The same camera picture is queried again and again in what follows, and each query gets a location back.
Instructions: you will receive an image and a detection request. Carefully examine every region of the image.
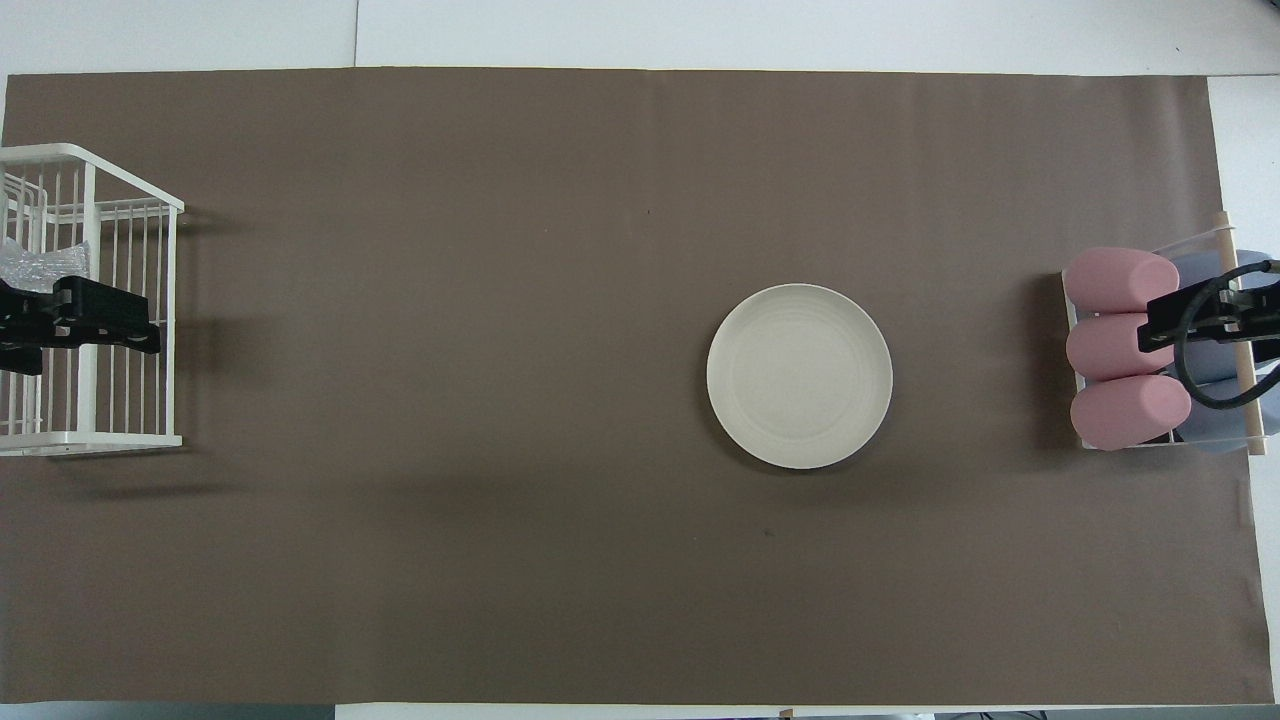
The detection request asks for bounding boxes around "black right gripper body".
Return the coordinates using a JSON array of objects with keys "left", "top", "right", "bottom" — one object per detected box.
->
[{"left": 1240, "top": 275, "right": 1280, "bottom": 341}]

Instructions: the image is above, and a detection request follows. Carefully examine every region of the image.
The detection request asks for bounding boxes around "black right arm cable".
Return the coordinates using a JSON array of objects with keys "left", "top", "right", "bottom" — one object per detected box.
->
[{"left": 1175, "top": 258, "right": 1280, "bottom": 409}]

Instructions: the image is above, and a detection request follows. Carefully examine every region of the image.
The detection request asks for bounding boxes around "cup holder with wooden bar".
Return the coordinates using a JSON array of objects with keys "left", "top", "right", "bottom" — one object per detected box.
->
[{"left": 1060, "top": 210, "right": 1269, "bottom": 457}]

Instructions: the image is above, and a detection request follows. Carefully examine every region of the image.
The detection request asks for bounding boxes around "blue plastic cup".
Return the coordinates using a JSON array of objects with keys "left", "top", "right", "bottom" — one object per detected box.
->
[
  {"left": 1185, "top": 335, "right": 1263, "bottom": 386},
  {"left": 1165, "top": 250, "right": 1280, "bottom": 301},
  {"left": 1172, "top": 385, "right": 1280, "bottom": 453}
]

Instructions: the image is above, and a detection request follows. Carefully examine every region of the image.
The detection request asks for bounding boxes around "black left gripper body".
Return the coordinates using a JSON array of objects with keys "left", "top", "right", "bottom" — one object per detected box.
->
[{"left": 0, "top": 280, "right": 61, "bottom": 349}]

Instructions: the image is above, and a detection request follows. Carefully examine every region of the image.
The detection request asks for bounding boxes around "white wire dish rack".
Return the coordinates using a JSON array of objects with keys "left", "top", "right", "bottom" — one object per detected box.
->
[{"left": 0, "top": 143, "right": 186, "bottom": 458}]

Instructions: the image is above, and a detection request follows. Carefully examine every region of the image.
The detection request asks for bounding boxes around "brown table mat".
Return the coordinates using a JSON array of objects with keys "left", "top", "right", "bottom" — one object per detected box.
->
[{"left": 0, "top": 67, "right": 1273, "bottom": 706}]

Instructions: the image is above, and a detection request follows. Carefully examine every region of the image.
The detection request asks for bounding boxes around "pink plastic cup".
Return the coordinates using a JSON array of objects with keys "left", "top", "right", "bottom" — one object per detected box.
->
[
  {"left": 1066, "top": 313, "right": 1161, "bottom": 382},
  {"left": 1070, "top": 374, "right": 1193, "bottom": 452},
  {"left": 1063, "top": 247, "right": 1181, "bottom": 314}
]

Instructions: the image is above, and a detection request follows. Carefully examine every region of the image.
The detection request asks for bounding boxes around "cream round plate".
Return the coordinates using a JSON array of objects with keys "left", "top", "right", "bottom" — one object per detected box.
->
[{"left": 706, "top": 284, "right": 894, "bottom": 470}]

